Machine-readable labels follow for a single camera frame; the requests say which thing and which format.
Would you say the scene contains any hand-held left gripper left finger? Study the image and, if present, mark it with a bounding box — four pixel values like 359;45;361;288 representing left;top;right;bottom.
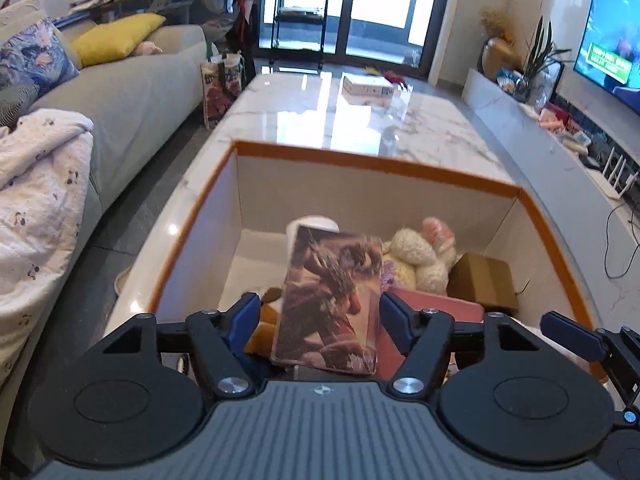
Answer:
102;292;261;401

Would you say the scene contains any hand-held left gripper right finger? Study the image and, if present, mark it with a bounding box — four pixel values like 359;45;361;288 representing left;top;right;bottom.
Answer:
380;291;538;401

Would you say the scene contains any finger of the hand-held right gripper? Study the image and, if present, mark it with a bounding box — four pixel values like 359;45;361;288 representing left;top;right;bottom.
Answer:
540;311;640;366

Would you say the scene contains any brown plush toy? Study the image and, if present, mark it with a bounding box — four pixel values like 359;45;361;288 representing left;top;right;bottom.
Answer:
243;287;281;356

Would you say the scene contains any pink wallet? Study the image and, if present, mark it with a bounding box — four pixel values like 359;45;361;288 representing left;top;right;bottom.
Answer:
375;287;486;381

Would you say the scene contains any crocheted bunny doll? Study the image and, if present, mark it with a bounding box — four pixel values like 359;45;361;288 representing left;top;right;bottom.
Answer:
381;216;458;295

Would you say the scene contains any fantasy art picture card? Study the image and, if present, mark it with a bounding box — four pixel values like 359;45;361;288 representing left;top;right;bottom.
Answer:
270;225;383;376

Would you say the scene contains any gold glitter box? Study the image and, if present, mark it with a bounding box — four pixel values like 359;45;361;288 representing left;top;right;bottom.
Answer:
446;252;521;313

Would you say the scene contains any white printed cup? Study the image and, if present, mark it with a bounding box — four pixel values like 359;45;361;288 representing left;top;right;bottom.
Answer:
286;216;340;261

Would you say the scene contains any orange cardboard box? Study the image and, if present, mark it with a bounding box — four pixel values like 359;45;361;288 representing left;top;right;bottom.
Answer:
150;140;608;391

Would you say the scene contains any white router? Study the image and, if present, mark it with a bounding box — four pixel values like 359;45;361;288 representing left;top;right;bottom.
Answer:
595;147;640;201

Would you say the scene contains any white marble tv console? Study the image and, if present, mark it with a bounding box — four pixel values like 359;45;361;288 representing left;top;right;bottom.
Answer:
462;67;640;331

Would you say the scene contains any printed shopping bag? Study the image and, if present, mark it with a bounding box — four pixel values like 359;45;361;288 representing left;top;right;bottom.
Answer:
200;52;244;131

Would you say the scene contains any white printed blanket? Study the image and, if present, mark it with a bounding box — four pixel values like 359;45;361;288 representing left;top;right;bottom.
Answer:
0;107;96;381

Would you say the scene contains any white flat box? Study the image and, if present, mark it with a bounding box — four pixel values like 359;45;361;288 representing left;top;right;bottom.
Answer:
341;74;396;98

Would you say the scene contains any grey sofa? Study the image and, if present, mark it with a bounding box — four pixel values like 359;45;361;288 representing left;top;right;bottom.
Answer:
30;24;211;211

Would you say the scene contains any green potted plant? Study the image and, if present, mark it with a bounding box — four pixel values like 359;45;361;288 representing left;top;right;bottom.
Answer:
515;15;573;106

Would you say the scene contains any gold vase with dried flowers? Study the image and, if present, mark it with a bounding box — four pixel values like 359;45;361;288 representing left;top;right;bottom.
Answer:
481;7;523;81

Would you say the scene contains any television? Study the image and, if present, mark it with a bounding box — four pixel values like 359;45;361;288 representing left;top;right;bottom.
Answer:
572;0;640;106

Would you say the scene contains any black rolling cart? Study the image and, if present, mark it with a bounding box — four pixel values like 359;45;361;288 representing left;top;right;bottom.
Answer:
270;0;331;68

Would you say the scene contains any yellow pillow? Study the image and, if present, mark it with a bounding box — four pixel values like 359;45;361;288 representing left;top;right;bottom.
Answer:
71;12;167;67

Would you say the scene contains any houndstooth pillow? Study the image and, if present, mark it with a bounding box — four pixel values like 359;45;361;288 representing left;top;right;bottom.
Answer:
0;82;41;128

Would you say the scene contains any glass sliding door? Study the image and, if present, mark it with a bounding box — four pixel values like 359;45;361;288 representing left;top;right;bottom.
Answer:
252;0;456;81

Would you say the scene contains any blue floral pillow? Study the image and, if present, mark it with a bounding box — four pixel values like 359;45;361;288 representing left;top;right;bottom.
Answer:
0;16;81;98

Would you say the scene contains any beige bear cushion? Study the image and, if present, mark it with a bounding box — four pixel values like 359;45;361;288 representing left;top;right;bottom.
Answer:
0;0;46;43

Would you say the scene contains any black cable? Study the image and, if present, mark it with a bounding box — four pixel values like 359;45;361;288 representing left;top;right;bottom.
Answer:
602;200;640;281

